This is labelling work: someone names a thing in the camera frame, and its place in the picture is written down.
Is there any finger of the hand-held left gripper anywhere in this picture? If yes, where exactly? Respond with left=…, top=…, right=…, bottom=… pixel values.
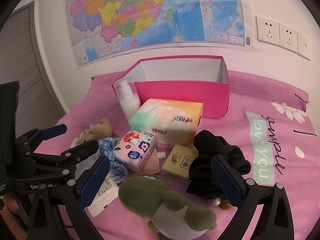
left=15, top=124, right=68, bottom=153
left=24, top=139, right=100, bottom=180

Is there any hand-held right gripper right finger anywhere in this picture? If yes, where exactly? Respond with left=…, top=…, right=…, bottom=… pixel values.
left=211, top=154, right=295, bottom=240

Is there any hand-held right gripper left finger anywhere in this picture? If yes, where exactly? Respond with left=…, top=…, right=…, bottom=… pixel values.
left=26, top=155, right=112, bottom=240

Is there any yellow tissue pack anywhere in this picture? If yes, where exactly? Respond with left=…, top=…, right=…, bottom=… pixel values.
left=161, top=144, right=199, bottom=183

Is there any peach spout pouch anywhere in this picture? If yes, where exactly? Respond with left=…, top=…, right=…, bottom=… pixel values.
left=141, top=150, right=167, bottom=174

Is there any pink cardboard box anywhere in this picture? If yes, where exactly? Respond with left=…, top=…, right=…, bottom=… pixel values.
left=112, top=56, right=230, bottom=119

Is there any person's left forearm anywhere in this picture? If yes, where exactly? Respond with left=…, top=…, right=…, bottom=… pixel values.
left=0, top=211, right=30, bottom=240

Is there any person's left hand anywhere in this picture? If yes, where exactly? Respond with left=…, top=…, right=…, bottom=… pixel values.
left=0, top=195, right=23, bottom=214

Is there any clear plastic packet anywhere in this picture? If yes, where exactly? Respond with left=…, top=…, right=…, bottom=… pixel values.
left=75, top=154, right=100, bottom=179

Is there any white sachet packet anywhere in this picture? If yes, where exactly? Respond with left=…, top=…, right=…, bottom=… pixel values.
left=87, top=175, right=120, bottom=218

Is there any pearl and amber hair clip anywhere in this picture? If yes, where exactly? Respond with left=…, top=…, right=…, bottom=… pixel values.
left=209, top=197, right=234, bottom=211

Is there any brown teddy bear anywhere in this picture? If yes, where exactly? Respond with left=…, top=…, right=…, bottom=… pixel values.
left=75, top=118, right=113, bottom=145

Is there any blue gingham scrunchie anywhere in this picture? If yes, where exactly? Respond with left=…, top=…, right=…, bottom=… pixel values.
left=98, top=137, right=129, bottom=183

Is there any black cloth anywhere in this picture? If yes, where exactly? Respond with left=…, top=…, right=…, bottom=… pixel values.
left=185, top=129, right=252, bottom=200

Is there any green plush dinosaur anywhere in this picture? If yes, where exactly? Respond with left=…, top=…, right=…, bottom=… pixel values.
left=118, top=172, right=217, bottom=240

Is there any floral tissue pack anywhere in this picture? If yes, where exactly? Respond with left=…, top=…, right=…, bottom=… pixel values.
left=111, top=129, right=158, bottom=172

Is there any white pump bottle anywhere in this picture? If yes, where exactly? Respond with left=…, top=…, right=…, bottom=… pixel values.
left=117, top=79, right=142, bottom=115

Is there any grey door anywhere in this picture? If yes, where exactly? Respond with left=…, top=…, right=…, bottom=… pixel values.
left=0, top=1, right=69, bottom=140

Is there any pink printed blanket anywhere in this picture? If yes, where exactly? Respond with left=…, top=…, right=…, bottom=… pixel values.
left=32, top=70, right=320, bottom=240

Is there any pastel tissue box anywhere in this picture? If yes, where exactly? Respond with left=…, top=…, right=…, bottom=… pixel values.
left=129, top=98, right=203, bottom=146

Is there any colourful wall map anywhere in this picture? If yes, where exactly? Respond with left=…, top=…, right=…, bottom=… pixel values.
left=64, top=0, right=252, bottom=68

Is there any white wall switch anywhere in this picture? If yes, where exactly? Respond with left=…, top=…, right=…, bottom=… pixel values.
left=297, top=31, right=312, bottom=61

